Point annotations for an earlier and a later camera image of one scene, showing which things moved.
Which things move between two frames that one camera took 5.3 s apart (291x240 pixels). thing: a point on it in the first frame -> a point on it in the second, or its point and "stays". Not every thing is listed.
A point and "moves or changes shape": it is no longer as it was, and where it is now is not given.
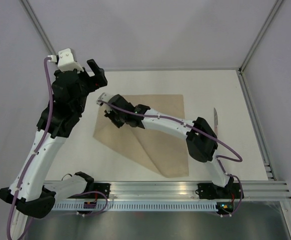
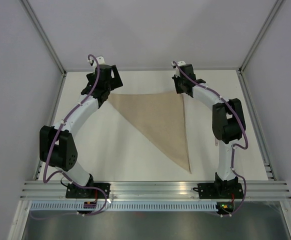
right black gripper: [109, 114] -> [178, 89]
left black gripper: [98, 80] -> [115, 82]
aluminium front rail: [189, 190] stays
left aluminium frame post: [24, 4] stays
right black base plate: [209, 191] stays
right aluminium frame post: [261, 36] stays
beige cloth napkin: [164, 152] moves or changes shape
